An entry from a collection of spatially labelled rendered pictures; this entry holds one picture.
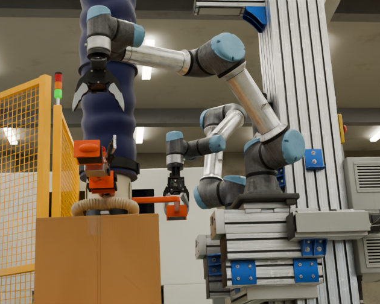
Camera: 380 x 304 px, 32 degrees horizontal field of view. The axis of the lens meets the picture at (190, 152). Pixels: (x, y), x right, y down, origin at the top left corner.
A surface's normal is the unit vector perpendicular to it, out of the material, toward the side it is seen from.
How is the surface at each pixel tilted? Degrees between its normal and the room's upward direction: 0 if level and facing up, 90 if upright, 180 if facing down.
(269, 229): 90
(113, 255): 90
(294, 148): 96
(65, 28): 180
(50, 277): 90
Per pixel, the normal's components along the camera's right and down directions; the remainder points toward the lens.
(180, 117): 0.11, -0.30
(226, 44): 0.50, -0.38
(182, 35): 0.04, 0.95
